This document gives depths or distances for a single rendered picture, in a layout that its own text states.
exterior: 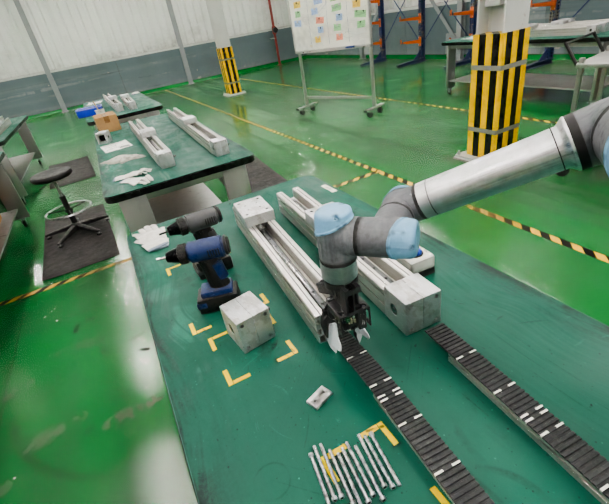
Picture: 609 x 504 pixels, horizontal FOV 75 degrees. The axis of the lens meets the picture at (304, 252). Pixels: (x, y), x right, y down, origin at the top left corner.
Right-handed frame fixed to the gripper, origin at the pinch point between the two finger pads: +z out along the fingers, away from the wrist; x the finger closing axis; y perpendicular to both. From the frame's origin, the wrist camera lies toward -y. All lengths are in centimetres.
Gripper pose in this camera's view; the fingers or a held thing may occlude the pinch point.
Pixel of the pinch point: (345, 341)
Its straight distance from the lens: 97.0
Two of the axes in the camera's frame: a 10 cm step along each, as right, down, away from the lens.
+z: 1.5, 8.5, 5.0
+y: 3.9, 4.2, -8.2
